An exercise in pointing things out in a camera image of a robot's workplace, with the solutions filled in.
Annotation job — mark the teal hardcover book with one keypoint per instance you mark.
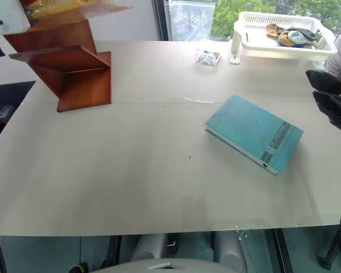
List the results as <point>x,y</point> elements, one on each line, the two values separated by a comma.
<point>255,133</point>

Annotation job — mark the zigzag wooden bookshelf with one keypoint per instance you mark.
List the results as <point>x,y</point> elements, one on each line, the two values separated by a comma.
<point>82,85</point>

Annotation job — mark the white plastic basket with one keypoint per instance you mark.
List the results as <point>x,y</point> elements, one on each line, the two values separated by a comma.
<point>284,51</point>

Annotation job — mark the light blue sock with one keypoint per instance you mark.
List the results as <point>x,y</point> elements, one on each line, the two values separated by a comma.
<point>297,37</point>

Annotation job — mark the dark grey sock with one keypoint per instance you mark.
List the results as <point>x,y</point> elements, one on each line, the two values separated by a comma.
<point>305,33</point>

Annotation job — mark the small grey device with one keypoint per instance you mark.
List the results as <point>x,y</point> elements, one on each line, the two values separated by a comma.
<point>5,111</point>

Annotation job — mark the brown sock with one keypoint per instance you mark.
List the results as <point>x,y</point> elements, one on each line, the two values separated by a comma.
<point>282,37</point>

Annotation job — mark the small clear plastic bag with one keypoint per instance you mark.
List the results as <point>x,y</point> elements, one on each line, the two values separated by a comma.
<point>208,57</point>

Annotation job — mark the clear tape strip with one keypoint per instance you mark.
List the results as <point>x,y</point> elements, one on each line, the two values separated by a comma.
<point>199,100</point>

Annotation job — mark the black table leg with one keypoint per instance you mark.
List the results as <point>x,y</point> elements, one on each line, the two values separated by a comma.
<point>281,250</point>

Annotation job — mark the silver right robot leg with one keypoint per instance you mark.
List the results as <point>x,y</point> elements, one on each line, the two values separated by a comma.
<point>230,250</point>

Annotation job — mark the silver robot leg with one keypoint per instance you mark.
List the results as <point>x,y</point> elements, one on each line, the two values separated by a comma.
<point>149,247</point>
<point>230,250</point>

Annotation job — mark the silver left robot leg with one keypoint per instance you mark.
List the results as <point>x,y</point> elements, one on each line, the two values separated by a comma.
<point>149,247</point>

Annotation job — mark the grey robot torso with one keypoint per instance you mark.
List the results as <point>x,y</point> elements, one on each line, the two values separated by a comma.
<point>164,266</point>

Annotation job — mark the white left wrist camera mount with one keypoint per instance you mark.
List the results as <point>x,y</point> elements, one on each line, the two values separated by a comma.
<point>5,14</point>

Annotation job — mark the dark window frame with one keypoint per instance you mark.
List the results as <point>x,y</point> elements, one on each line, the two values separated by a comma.
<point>160,20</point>

